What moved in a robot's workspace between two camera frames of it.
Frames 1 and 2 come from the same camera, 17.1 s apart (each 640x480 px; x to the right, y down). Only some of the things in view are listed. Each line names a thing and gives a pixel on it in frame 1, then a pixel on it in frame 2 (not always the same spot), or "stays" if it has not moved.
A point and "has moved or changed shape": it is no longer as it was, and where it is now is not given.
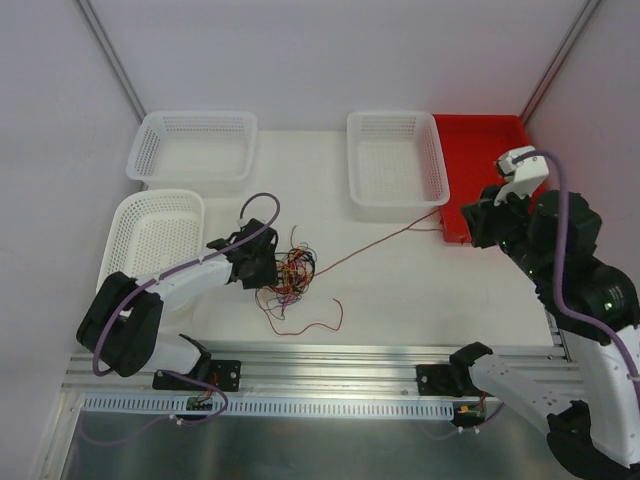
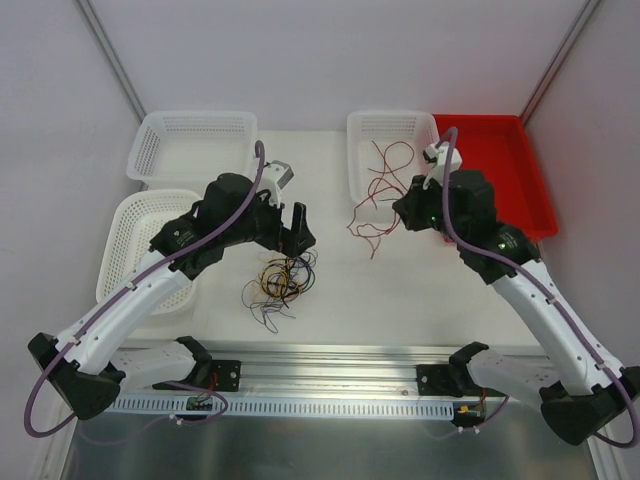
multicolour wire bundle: [295, 271] has moved or changed shape
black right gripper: [482, 220] → [410, 209]
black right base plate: [445, 380] stays
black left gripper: [265, 259] → [289, 235]
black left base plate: [223, 374] stays
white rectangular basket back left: [209, 151] stays
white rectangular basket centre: [397, 171] stays
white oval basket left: [151, 232] stays
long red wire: [383, 238] → [394, 187]
